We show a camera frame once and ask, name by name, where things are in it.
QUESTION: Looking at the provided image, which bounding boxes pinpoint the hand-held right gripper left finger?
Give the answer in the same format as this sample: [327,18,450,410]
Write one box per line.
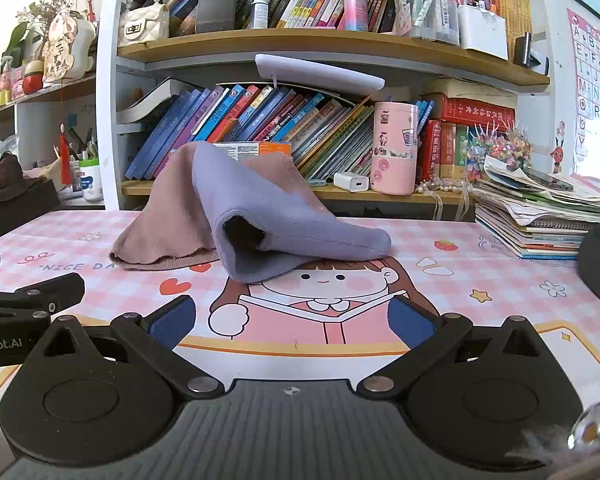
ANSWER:
[35,295,226,402]

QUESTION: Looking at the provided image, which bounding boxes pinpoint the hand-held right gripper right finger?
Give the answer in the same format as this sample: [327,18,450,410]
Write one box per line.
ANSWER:
[356,295,548,402]

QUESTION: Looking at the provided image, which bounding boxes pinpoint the mauve and lavender knit sweater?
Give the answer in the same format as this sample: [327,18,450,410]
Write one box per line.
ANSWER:
[109,141,393,283]

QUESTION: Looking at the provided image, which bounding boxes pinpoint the black storage box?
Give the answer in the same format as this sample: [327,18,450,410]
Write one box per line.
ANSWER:
[0,180,62,246]

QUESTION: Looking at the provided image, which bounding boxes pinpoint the brown hat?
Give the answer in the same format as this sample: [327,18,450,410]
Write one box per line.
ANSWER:
[0,152,31,203]

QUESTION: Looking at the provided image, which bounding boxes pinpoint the white jar with blue label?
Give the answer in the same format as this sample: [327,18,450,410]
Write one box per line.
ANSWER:
[79,157,103,203]

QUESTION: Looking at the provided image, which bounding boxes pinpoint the red tassel ornament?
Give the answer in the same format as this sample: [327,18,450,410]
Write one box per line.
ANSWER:
[57,122,73,186]

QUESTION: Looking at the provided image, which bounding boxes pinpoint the bundle of pens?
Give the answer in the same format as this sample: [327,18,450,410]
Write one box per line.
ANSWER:
[67,127,101,161]

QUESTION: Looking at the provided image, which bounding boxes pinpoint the white side shelf unit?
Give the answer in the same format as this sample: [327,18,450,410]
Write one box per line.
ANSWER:
[0,72,106,208]

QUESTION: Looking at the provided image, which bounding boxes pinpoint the white charger block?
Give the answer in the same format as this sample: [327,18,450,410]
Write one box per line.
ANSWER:
[333,171,370,192]

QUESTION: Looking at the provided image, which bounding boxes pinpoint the stack of notebooks and papers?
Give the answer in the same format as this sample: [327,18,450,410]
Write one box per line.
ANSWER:
[474,155,600,261]

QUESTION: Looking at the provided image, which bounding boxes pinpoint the pink printed tumbler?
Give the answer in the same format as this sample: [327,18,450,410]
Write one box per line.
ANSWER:
[370,101,420,196]

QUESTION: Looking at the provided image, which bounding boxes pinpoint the red upright book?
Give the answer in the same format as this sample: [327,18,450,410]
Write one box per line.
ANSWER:
[420,119,442,183]

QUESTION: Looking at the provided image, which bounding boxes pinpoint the grey fluffy tuft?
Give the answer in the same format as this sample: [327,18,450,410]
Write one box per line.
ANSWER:
[505,425,581,468]

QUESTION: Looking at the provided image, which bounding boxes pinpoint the white wooden bookshelf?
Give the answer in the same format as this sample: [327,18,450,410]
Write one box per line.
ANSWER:
[96,0,551,211]

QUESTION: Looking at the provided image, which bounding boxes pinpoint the red round jar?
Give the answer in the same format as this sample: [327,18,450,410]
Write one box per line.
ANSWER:
[22,60,45,95]

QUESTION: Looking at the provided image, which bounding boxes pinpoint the orange white toothpaste box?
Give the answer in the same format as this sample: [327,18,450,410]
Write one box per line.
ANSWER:
[212,141,292,161]

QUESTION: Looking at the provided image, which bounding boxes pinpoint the jar of colourful paper stars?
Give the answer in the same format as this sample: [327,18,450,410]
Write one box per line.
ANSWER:
[462,125,531,183]

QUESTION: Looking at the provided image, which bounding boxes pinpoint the row of leaning blue books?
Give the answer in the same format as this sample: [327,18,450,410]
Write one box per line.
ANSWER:
[125,82,436,181]

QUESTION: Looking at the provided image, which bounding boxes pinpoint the black smartphone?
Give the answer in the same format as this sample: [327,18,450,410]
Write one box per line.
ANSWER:
[527,167,576,192]

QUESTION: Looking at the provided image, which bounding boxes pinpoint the open grey paperback book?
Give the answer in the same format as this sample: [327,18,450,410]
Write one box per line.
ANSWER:
[116,78,191,125]

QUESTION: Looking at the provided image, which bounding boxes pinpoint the clear round bead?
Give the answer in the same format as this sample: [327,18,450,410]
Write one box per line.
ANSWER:
[567,400,600,451]

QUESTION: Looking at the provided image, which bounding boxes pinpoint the thick red dictionary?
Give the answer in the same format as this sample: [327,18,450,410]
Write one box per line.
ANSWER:
[430,92,518,128]

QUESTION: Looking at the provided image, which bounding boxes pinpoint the wooden hanging sign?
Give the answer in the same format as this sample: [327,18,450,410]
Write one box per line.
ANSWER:
[42,10,78,83]

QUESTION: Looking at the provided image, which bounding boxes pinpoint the thick beige book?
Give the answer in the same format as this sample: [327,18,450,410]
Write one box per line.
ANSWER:
[427,78,518,111]

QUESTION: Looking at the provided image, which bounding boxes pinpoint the dried flower bunch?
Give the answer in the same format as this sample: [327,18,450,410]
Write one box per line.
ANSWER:
[5,0,66,56]

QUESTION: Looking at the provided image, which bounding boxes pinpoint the white quilted handbag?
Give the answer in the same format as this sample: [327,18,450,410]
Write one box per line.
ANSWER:
[117,4,171,48]

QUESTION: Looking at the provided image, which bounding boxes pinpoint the small black white device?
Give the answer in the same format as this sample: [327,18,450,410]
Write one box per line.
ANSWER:
[512,32,550,76]

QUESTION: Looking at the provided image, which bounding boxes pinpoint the white storage box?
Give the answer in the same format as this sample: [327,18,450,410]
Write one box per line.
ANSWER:
[457,4,510,61]

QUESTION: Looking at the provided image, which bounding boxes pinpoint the clear holder with markers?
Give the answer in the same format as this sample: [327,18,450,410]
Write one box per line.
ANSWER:
[407,0,461,43]

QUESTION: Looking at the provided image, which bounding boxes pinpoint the pink alphabet poster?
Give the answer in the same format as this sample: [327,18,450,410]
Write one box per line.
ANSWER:
[566,7,600,171]

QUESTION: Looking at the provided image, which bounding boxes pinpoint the dark grey box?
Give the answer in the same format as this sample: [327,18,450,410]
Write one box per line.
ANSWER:
[196,0,238,35]

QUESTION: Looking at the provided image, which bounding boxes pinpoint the white spray bottle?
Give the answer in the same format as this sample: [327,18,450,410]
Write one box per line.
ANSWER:
[250,0,271,30]

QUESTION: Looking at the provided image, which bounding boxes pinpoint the pink gradient bottle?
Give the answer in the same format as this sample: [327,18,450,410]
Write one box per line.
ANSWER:
[343,0,370,32]

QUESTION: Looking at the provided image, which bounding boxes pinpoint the row of yellow books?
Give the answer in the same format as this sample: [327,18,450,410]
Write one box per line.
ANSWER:
[490,0,533,61]

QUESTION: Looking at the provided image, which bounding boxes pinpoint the pearl bead string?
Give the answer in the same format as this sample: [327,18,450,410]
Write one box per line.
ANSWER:
[415,177,476,196]

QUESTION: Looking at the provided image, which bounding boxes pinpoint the cartoon wall sticker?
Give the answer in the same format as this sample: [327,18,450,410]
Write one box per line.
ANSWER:
[550,120,571,173]

